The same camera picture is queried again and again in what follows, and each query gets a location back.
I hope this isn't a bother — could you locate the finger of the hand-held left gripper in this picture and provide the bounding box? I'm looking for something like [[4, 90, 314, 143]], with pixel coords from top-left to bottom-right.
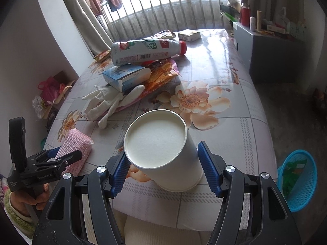
[[29, 147, 62, 165], [52, 150, 84, 175]]

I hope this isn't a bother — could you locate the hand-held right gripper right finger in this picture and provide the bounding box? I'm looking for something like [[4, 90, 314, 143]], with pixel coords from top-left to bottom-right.
[[197, 141, 303, 245]]

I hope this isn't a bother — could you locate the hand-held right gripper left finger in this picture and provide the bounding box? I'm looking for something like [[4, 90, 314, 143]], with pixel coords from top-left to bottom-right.
[[31, 153, 131, 245]]

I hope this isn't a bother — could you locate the pink scouring sponge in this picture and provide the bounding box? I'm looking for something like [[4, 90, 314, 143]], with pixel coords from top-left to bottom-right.
[[54, 129, 94, 174]]

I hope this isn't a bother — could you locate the white paper cup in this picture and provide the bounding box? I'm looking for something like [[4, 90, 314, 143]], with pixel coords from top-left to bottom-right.
[[123, 109, 204, 193]]

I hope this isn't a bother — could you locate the white cloth glove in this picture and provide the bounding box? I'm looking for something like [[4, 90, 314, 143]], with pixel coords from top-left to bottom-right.
[[81, 85, 123, 120], [98, 84, 146, 129]]

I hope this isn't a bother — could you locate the green snack bag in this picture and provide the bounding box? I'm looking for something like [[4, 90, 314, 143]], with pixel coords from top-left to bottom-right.
[[282, 159, 308, 200]]

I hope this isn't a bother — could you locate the blue mesh wastebasket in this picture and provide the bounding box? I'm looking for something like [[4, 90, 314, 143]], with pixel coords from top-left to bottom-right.
[[277, 150, 318, 213]]

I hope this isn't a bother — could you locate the orange snack bag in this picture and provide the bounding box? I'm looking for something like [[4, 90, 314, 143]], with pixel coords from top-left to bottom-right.
[[114, 57, 182, 112]]

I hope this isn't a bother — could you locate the person's left forearm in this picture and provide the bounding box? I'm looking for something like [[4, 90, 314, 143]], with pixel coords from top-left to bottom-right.
[[0, 177, 38, 239]]

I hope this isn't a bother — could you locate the person's left hand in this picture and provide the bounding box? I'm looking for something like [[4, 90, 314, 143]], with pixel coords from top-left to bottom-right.
[[11, 182, 50, 216]]

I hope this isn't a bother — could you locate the clear plastic bag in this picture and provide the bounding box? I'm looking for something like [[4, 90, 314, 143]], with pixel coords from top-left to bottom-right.
[[31, 95, 49, 119]]

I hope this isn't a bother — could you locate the red plastic bag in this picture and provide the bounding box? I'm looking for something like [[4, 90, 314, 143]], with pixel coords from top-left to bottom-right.
[[38, 77, 66, 100]]

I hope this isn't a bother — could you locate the brown cardboard box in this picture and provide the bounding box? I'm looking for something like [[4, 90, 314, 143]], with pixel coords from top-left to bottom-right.
[[52, 70, 76, 88]]

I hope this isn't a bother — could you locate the blue white carton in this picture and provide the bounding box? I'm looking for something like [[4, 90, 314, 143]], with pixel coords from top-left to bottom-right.
[[102, 65, 152, 93]]

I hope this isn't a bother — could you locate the gold snack packet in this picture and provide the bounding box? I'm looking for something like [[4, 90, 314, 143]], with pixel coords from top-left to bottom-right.
[[93, 50, 112, 62]]

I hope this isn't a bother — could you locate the white bottle with red cap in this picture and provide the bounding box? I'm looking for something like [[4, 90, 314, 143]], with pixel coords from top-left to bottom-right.
[[110, 38, 187, 66]]

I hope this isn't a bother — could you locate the grey cabinet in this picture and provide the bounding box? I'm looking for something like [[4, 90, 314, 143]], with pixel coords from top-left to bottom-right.
[[232, 21, 308, 84]]

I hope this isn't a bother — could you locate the small white box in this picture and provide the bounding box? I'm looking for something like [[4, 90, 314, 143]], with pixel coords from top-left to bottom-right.
[[177, 30, 201, 42]]

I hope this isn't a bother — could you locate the beige curtain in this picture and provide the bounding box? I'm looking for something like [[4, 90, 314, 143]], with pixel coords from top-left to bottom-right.
[[56, 0, 114, 57], [240, 0, 302, 28]]

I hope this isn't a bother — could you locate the beige cardboard tube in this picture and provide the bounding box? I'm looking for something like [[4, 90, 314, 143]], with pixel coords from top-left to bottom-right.
[[256, 10, 263, 33]]

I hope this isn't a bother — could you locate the white flat box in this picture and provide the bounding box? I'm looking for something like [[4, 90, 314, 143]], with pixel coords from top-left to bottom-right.
[[265, 22, 287, 34]]

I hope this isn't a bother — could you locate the black green plastic tool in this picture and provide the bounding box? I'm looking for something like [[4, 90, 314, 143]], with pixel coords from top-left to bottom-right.
[[219, 3, 241, 22]]

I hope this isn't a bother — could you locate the red thermos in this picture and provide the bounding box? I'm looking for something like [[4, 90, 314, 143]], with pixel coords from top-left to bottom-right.
[[240, 3, 251, 27]]

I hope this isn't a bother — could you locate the small plastic storage basket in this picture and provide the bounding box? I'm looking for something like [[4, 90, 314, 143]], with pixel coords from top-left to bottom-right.
[[286, 20, 307, 42]]

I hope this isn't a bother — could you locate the metal window railing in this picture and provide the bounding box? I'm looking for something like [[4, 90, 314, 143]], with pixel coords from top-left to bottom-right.
[[95, 0, 242, 40]]

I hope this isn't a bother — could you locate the white plastic bag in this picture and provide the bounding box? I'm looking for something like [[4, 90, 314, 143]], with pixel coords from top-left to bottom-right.
[[278, 6, 290, 22]]

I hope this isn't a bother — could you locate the paper bag with beige handles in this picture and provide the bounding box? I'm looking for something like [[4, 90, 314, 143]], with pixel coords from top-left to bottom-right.
[[50, 84, 75, 106]]

